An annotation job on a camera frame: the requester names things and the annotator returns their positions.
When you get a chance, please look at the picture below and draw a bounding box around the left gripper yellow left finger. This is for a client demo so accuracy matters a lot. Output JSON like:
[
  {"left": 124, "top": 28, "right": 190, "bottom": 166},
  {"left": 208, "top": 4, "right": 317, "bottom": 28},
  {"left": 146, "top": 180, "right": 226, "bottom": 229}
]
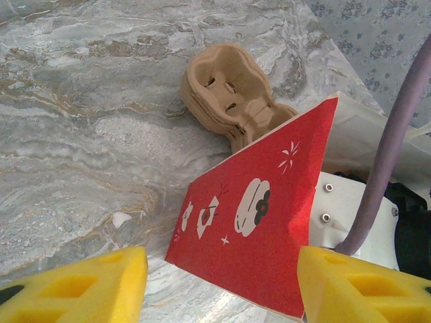
[{"left": 0, "top": 246, "right": 149, "bottom": 323}]

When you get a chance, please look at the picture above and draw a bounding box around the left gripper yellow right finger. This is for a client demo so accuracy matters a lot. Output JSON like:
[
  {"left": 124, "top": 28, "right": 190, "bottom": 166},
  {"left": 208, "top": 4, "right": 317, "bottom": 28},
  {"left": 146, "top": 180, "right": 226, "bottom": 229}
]
[{"left": 298, "top": 245, "right": 431, "bottom": 323}]

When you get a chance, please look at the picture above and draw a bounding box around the red printed paper bag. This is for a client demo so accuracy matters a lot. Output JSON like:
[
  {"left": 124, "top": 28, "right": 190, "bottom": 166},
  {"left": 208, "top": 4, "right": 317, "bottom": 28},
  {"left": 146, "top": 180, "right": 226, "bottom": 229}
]
[{"left": 164, "top": 90, "right": 431, "bottom": 320}]

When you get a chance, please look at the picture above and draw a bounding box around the stack of pulp cup carriers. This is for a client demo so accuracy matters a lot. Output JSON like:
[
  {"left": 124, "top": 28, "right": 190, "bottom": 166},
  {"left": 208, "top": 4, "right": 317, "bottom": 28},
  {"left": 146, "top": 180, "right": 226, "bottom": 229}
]
[{"left": 180, "top": 43, "right": 300, "bottom": 154}]

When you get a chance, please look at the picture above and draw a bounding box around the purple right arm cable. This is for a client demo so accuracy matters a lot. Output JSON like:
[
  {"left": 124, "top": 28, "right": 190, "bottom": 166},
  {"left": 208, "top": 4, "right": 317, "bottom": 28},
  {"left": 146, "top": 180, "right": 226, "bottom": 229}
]
[{"left": 333, "top": 33, "right": 431, "bottom": 258}]

